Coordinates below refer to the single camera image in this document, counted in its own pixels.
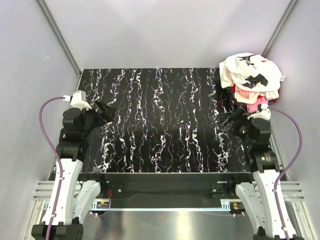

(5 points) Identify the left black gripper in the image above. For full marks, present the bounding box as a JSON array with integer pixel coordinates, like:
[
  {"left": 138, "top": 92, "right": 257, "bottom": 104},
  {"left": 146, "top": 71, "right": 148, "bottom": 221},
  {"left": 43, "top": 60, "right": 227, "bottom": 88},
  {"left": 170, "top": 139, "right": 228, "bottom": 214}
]
[{"left": 80, "top": 99, "right": 117, "bottom": 138}]

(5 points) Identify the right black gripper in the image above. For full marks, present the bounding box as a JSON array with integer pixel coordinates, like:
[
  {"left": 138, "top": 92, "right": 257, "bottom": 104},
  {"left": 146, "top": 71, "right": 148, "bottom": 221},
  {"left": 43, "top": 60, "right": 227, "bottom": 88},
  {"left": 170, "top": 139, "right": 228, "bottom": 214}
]
[{"left": 218, "top": 107, "right": 254, "bottom": 149}]

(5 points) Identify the white t-shirt robot print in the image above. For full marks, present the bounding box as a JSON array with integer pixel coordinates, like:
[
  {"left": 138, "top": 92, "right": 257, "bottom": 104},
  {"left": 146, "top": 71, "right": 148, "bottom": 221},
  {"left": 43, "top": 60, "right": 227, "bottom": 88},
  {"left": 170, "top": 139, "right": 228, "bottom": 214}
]
[{"left": 219, "top": 52, "right": 285, "bottom": 92}]

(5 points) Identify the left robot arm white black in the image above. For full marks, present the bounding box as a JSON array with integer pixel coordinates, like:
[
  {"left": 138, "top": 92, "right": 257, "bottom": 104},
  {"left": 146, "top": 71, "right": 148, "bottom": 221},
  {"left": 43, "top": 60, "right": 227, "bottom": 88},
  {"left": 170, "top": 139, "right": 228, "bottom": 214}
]
[{"left": 31, "top": 101, "right": 116, "bottom": 240}]

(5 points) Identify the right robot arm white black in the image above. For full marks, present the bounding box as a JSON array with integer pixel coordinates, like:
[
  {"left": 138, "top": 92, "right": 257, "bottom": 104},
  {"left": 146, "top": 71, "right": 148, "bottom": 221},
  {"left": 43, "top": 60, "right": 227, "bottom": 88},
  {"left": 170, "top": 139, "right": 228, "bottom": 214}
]
[{"left": 221, "top": 104, "right": 300, "bottom": 240}]

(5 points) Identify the salmon pink t-shirt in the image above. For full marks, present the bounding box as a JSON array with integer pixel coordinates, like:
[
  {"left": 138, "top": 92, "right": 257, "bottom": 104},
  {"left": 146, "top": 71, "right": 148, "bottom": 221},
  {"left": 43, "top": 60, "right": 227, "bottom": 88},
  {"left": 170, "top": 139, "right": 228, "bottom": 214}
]
[{"left": 234, "top": 87, "right": 260, "bottom": 104}]

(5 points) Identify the red t-shirt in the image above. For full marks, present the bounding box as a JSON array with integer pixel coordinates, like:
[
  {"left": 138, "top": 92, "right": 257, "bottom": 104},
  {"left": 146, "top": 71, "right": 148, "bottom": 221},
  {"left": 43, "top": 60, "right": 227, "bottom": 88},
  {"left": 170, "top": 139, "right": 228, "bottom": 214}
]
[{"left": 229, "top": 85, "right": 279, "bottom": 103}]

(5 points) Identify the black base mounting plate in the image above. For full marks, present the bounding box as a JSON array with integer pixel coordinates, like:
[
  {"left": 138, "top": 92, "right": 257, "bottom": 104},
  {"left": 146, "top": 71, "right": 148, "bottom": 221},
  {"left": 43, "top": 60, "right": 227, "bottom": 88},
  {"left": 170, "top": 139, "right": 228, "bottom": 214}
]
[{"left": 77, "top": 172, "right": 254, "bottom": 199}]

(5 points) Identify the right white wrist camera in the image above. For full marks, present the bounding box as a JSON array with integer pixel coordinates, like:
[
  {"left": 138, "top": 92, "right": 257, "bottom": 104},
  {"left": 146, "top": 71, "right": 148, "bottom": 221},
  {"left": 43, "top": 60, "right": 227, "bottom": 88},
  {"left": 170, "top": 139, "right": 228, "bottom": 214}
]
[{"left": 247, "top": 103, "right": 271, "bottom": 121}]

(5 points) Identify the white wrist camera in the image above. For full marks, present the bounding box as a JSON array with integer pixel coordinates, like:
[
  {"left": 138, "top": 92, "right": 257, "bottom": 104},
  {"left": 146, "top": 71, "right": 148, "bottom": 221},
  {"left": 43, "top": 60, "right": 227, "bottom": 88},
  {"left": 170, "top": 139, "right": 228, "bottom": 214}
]
[
  {"left": 63, "top": 90, "right": 92, "bottom": 111},
  {"left": 247, "top": 103, "right": 271, "bottom": 121}
]

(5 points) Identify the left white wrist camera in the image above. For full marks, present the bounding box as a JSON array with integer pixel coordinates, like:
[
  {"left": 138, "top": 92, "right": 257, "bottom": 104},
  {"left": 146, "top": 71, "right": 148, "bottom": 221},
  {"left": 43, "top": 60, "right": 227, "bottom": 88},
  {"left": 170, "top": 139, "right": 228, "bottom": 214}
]
[{"left": 63, "top": 90, "right": 92, "bottom": 111}]

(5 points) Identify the aluminium front rail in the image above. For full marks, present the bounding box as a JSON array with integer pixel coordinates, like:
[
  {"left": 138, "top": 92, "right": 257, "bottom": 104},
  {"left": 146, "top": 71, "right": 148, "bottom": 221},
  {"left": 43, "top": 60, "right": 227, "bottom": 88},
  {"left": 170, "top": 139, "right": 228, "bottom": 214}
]
[{"left": 33, "top": 181, "right": 305, "bottom": 202}]

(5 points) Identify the right aluminium frame post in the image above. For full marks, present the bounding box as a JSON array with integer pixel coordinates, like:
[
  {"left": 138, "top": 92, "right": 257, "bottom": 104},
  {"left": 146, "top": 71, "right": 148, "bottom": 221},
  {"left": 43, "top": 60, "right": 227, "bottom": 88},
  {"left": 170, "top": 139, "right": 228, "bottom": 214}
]
[{"left": 262, "top": 0, "right": 300, "bottom": 58}]

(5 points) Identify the aluminium frame post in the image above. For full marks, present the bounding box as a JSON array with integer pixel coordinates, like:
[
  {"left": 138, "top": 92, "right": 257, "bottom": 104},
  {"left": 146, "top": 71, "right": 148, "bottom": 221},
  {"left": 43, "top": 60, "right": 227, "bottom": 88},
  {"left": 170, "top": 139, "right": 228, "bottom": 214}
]
[
  {"left": 34, "top": 0, "right": 83, "bottom": 76},
  {"left": 262, "top": 0, "right": 300, "bottom": 58}
]

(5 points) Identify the left aluminium frame post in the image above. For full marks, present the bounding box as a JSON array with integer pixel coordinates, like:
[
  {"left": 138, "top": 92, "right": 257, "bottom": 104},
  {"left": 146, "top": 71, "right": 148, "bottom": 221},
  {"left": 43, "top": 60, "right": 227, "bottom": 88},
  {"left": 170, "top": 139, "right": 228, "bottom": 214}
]
[{"left": 34, "top": 0, "right": 83, "bottom": 76}]

